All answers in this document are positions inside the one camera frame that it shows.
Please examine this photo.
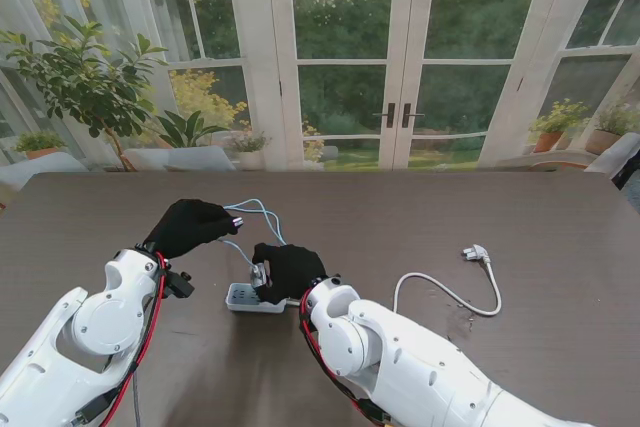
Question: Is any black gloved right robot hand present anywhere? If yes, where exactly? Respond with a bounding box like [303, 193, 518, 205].
[251, 242, 329, 308]

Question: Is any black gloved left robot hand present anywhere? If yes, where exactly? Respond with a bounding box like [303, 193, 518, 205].
[143, 198, 245, 261]

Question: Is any grey USB charger adapter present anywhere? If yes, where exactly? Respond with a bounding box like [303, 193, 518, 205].
[248, 262, 272, 294]

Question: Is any light blue USB cable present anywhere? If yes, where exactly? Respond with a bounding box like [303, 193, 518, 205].
[219, 197, 289, 273]

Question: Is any white rectangular planter box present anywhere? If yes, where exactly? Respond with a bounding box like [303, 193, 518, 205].
[122, 145, 237, 172]

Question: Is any broad-leaf green plant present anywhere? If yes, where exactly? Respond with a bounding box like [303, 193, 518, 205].
[157, 109, 226, 149]

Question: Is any small plant in white pot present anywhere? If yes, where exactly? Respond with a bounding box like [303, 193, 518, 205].
[227, 130, 274, 171]

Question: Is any pale grey sofa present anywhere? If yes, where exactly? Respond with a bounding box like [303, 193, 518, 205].
[0, 151, 89, 208]

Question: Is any small plant in terracotta pot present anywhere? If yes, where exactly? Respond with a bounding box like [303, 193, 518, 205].
[12, 129, 66, 161]

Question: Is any tall leafy potted tree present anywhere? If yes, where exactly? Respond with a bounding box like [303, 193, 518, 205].
[0, 16, 169, 172]

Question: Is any white glazed door leaf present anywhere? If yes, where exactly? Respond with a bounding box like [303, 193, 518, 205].
[266, 0, 416, 171]
[393, 0, 571, 171]

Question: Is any yellow flowering plant terracotta pot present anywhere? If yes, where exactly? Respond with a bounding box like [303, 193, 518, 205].
[528, 99, 591, 154]

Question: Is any green plant in tan pot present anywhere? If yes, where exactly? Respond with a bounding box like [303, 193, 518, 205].
[584, 101, 636, 156]

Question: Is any white armchair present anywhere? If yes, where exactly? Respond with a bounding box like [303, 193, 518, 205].
[584, 131, 640, 181]

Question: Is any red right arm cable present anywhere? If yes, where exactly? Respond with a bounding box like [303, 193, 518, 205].
[299, 291, 381, 414]

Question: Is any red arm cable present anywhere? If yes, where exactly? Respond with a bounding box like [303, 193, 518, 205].
[102, 251, 169, 427]
[299, 291, 381, 414]

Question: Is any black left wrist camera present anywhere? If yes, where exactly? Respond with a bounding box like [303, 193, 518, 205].
[164, 270, 197, 299]

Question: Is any white power strip with cord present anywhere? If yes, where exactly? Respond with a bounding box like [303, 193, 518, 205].
[224, 244, 503, 319]

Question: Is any red left arm cable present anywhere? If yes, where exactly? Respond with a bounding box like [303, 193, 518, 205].
[102, 251, 169, 427]

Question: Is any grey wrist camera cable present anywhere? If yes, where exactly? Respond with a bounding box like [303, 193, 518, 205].
[131, 371, 144, 427]

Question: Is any dark door lever handle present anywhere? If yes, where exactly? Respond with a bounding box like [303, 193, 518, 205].
[372, 102, 396, 127]
[402, 102, 426, 128]

